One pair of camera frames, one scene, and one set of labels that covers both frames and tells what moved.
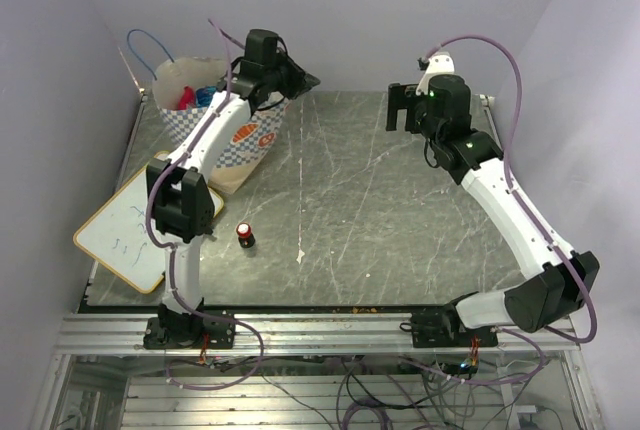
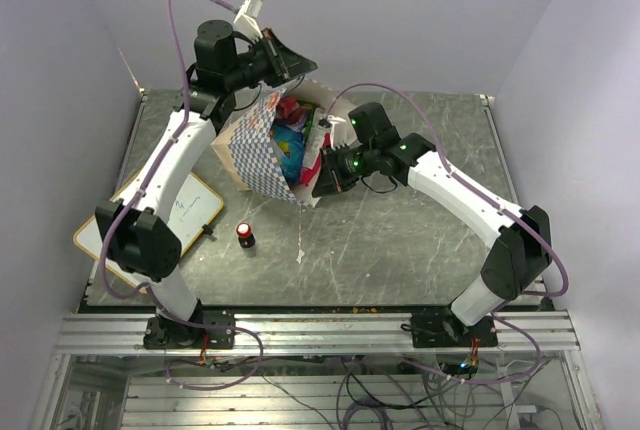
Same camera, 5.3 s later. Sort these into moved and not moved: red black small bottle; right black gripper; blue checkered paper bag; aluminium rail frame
Moved: blue checkered paper bag; right black gripper
Not moved: aluminium rail frame; red black small bottle
